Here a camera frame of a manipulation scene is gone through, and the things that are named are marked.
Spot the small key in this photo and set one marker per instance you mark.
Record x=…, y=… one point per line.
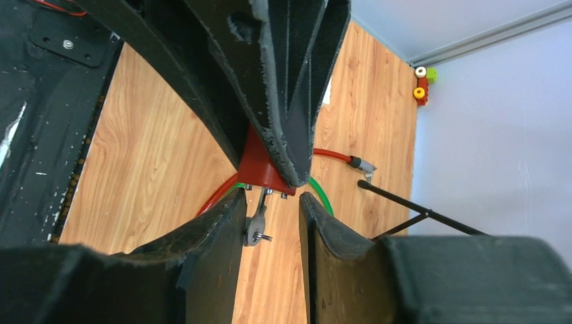
x=254, y=231

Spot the green cable lock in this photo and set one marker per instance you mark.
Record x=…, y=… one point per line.
x=313, y=184

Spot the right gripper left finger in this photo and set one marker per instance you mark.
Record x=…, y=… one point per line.
x=186, y=276

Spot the thick red cable lock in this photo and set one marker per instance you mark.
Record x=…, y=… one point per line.
x=353, y=162

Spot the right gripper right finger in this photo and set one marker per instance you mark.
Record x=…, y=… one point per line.
x=427, y=279

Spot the white blue block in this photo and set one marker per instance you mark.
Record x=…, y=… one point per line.
x=327, y=94

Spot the red padlock with thin cable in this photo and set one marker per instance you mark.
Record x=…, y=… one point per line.
x=258, y=169

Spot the black music stand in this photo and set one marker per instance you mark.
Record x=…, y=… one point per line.
x=423, y=213

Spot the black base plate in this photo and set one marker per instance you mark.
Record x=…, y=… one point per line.
x=55, y=73

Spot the toy car red green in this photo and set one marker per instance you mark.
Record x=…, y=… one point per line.
x=425, y=77

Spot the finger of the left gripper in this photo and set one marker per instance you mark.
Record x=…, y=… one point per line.
x=279, y=57
x=171, y=39

